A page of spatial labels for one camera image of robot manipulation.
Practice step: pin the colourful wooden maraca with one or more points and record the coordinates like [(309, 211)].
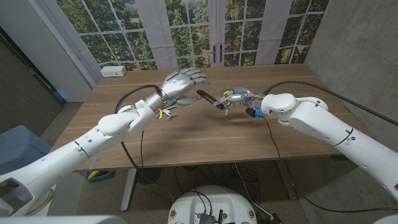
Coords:
[(227, 112)]

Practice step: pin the white toy airplane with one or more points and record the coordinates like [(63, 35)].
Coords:
[(170, 114)]

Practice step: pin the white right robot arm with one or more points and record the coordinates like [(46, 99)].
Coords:
[(326, 124)]

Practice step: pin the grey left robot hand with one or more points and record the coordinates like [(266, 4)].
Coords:
[(178, 84)]

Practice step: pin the teal basket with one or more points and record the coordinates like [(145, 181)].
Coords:
[(99, 176)]

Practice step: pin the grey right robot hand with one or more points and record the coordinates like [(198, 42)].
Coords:
[(239, 97)]

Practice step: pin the black round fan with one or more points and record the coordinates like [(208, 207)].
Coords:
[(148, 175)]

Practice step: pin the printed window backdrop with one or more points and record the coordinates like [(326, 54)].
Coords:
[(186, 31)]

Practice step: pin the grey table leg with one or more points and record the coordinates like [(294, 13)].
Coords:
[(287, 183)]

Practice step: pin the white power strip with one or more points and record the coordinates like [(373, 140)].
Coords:
[(113, 71)]

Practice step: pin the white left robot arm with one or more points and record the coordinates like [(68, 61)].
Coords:
[(62, 158)]

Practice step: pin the black TV remote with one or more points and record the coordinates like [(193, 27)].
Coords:
[(206, 96)]

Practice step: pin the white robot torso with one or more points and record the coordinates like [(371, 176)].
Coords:
[(211, 202)]

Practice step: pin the white table leg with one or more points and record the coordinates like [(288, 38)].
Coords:
[(127, 193)]

